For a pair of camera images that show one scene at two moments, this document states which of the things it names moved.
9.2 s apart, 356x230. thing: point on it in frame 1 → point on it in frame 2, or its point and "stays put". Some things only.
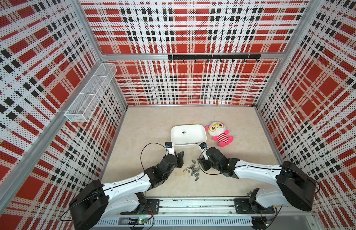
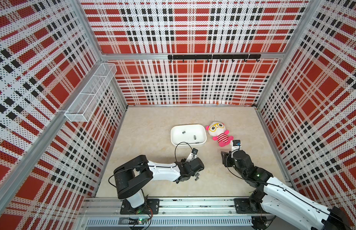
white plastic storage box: (188, 135) stays put
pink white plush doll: (217, 130) stays put
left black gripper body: (179, 164) → (183, 161)
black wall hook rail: (214, 57) stays put
